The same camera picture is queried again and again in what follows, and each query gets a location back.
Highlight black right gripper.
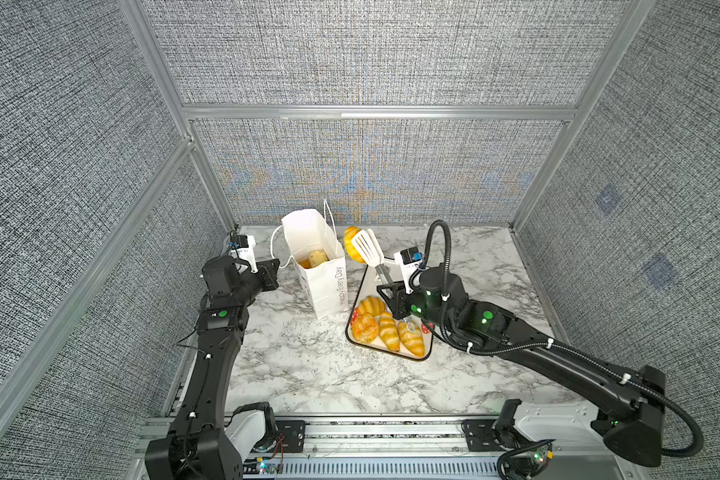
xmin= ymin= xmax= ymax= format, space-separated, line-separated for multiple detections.
xmin=377 ymin=278 xmax=458 ymax=336

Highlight flaky fake croissant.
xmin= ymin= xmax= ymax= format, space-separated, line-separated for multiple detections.
xmin=398 ymin=321 xmax=426 ymax=358
xmin=298 ymin=249 xmax=330 ymax=269

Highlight knotted fake bread roll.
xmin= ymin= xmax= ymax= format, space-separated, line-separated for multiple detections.
xmin=351 ymin=313 xmax=379 ymax=344

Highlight white printed paper bag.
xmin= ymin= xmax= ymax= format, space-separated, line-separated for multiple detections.
xmin=269 ymin=199 xmax=348 ymax=319

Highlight round striped fake bun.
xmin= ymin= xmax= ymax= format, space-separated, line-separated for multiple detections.
xmin=343 ymin=226 xmax=365 ymax=264
xmin=356 ymin=296 xmax=386 ymax=317

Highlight striped fake croissant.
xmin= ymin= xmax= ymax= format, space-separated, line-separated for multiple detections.
xmin=378 ymin=312 xmax=401 ymax=353

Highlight steel tongs white tips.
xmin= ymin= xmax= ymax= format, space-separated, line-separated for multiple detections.
xmin=353 ymin=229 xmax=394 ymax=285

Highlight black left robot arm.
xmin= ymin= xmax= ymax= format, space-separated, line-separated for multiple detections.
xmin=145 ymin=255 xmax=280 ymax=479

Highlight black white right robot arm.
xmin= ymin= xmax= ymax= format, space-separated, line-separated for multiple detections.
xmin=377 ymin=268 xmax=666 ymax=467

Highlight strawberry print serving tray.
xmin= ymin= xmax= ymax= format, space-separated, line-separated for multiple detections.
xmin=345 ymin=267 xmax=434 ymax=362

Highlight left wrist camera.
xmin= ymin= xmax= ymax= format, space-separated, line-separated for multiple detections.
xmin=226 ymin=233 xmax=258 ymax=273

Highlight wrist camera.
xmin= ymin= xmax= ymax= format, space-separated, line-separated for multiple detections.
xmin=394 ymin=246 xmax=423 ymax=290
xmin=226 ymin=233 xmax=258 ymax=273

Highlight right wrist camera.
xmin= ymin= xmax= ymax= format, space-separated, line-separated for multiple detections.
xmin=394 ymin=246 xmax=423 ymax=290

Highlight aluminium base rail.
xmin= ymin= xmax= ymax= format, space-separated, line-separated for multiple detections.
xmin=133 ymin=413 xmax=643 ymax=480

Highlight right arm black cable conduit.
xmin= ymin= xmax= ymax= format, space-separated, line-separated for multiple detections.
xmin=422 ymin=219 xmax=705 ymax=458

